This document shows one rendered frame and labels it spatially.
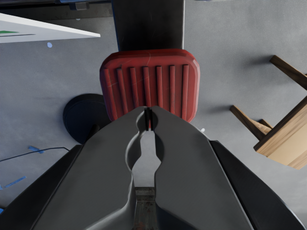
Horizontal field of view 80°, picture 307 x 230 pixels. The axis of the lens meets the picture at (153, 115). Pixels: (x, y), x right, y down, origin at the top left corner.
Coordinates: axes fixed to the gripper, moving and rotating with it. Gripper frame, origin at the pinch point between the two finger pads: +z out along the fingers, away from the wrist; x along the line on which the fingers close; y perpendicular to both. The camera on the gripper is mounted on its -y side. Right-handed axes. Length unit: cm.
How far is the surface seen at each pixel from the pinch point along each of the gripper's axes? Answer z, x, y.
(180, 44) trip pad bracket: 7.2, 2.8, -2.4
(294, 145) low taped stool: 45, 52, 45
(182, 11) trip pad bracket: 7.2, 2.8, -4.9
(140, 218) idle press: 58, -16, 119
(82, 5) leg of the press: 26.6, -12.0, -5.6
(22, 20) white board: 29.0, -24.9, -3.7
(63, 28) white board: 45, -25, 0
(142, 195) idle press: 75, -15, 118
